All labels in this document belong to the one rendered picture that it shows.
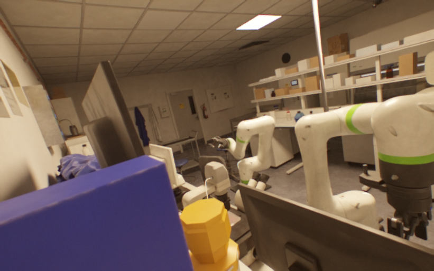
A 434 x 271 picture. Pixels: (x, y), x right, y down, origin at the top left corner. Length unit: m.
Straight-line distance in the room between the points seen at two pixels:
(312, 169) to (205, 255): 0.72
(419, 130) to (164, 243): 0.52
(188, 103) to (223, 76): 1.91
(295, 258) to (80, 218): 0.61
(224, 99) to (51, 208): 8.16
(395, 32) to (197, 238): 5.31
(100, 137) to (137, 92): 6.44
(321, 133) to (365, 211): 0.40
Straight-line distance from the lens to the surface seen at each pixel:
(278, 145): 4.21
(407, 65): 3.55
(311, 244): 0.67
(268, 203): 0.74
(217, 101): 8.09
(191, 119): 7.43
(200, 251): 0.35
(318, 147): 0.96
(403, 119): 0.58
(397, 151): 0.60
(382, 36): 5.51
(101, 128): 0.51
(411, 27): 5.40
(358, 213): 1.15
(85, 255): 0.23
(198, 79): 7.82
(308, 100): 5.97
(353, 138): 4.07
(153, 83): 7.13
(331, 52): 6.04
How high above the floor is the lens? 1.61
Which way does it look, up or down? 11 degrees down
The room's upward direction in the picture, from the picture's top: 12 degrees counter-clockwise
